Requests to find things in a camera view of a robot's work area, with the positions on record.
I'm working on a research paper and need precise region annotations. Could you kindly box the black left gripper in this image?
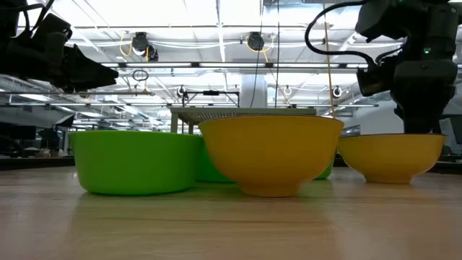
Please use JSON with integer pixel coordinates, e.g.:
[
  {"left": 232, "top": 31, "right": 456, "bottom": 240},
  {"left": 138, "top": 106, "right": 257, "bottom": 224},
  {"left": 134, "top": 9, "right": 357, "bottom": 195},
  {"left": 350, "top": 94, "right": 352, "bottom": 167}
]
[{"left": 19, "top": 31, "right": 120, "bottom": 91}]

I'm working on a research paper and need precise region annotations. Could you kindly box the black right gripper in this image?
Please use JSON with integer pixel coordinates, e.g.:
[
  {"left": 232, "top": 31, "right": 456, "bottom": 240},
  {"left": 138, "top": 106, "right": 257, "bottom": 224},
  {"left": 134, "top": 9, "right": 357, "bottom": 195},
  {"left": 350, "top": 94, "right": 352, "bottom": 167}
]
[{"left": 391, "top": 35, "right": 460, "bottom": 135}]

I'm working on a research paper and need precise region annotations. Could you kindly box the yellow patterned mini bowl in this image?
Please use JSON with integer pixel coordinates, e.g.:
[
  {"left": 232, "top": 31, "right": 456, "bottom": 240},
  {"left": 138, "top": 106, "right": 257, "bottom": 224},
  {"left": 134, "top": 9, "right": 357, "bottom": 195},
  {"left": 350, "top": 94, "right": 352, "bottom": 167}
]
[
  {"left": 337, "top": 133, "right": 448, "bottom": 185},
  {"left": 197, "top": 114, "right": 345, "bottom": 199}
]

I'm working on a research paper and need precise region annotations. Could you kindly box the green plastic mini bowl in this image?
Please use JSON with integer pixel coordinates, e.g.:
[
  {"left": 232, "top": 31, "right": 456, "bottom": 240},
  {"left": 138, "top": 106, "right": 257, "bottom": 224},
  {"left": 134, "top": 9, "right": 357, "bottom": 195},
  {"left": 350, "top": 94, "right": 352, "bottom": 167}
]
[
  {"left": 196, "top": 141, "right": 235, "bottom": 183},
  {"left": 313, "top": 157, "right": 335, "bottom": 181},
  {"left": 69, "top": 129, "right": 206, "bottom": 196}
]

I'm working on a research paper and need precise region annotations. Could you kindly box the dark desk monitor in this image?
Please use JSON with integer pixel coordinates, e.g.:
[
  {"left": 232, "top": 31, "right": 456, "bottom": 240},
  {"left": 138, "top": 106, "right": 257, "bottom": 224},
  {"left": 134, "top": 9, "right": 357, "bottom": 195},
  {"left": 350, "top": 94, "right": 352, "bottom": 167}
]
[{"left": 0, "top": 122, "right": 37, "bottom": 142}]

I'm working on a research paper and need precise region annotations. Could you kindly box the pale green perforated metal shelf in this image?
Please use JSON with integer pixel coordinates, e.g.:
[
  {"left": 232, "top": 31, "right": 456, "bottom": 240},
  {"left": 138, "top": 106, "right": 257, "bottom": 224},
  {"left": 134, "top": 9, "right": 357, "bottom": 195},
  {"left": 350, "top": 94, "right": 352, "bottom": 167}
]
[{"left": 170, "top": 106, "right": 318, "bottom": 135}]

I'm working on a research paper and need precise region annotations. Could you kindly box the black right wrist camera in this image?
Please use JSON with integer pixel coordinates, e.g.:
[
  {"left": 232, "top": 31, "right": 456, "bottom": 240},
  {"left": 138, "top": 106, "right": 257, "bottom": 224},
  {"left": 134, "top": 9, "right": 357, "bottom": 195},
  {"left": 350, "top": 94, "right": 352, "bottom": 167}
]
[{"left": 356, "top": 66, "right": 389, "bottom": 98}]

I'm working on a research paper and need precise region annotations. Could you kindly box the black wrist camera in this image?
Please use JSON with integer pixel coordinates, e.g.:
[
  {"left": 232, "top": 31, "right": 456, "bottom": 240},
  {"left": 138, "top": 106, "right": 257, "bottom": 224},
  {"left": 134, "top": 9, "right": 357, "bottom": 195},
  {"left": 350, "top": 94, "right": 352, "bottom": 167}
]
[
  {"left": 31, "top": 13, "right": 73, "bottom": 48},
  {"left": 356, "top": 66, "right": 389, "bottom": 98}
]

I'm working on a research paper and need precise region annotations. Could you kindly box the black ceiling cable reel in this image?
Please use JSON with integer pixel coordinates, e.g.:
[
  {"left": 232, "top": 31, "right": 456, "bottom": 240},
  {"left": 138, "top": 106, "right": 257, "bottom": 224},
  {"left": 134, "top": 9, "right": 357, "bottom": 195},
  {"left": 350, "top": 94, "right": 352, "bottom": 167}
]
[
  {"left": 130, "top": 31, "right": 160, "bottom": 62},
  {"left": 246, "top": 31, "right": 266, "bottom": 52}
]

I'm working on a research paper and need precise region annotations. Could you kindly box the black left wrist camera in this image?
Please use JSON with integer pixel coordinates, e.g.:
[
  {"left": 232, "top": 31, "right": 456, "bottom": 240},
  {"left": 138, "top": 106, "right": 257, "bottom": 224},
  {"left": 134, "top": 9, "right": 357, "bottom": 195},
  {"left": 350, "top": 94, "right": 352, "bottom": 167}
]
[{"left": 31, "top": 13, "right": 73, "bottom": 48}]

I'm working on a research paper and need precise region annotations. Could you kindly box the yellow hanging cord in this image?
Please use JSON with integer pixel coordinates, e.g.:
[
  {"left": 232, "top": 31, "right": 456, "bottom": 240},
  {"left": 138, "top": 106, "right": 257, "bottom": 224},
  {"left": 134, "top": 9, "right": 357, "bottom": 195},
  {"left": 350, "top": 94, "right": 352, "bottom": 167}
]
[{"left": 321, "top": 0, "right": 337, "bottom": 119}]

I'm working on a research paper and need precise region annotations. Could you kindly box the thin black metal bracket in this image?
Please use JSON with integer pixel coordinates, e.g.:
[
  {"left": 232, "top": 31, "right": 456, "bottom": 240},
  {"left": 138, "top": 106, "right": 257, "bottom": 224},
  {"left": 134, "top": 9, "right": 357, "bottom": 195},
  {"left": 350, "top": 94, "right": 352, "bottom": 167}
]
[{"left": 182, "top": 90, "right": 241, "bottom": 108}]

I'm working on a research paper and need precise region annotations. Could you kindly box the black hanging power cable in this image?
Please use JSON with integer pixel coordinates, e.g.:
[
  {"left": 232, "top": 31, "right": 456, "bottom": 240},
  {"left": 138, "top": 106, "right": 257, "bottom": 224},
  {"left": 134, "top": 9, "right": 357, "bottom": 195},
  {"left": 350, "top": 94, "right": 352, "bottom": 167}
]
[{"left": 275, "top": 0, "right": 282, "bottom": 108}]

